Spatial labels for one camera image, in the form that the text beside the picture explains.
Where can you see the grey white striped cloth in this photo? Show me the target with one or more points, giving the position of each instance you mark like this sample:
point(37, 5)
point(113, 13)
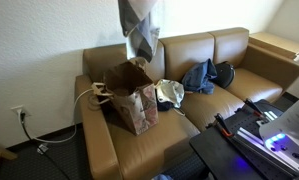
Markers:
point(137, 27)

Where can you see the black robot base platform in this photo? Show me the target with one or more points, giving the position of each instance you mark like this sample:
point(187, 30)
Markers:
point(244, 155)

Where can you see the white cream crumpled cloth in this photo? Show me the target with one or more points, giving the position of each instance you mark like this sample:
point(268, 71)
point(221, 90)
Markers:
point(170, 91)

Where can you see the brown paper shopping bag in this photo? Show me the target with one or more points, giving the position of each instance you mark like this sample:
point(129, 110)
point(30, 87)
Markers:
point(134, 96)

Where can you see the dark navy small cloth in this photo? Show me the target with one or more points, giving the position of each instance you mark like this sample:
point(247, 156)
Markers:
point(164, 106)

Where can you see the black round bag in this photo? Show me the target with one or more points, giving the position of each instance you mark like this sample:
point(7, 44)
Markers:
point(225, 74)

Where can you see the tan leather sofa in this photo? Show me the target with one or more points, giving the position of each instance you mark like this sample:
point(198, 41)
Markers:
point(116, 153)

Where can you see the blue denim garment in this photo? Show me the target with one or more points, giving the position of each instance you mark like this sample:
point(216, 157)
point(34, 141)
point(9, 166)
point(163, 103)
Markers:
point(198, 78)

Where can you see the red black clamp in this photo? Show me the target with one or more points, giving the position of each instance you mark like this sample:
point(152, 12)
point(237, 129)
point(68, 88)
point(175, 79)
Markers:
point(222, 126)
point(251, 107)

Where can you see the blue object at bottom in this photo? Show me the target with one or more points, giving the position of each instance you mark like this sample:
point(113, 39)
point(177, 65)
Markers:
point(162, 177)

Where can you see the wooden side table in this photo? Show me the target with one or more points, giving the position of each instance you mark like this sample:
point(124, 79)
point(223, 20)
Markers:
point(276, 44)

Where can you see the white wall outlet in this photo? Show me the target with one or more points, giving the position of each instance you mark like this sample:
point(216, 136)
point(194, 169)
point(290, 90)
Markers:
point(19, 110)

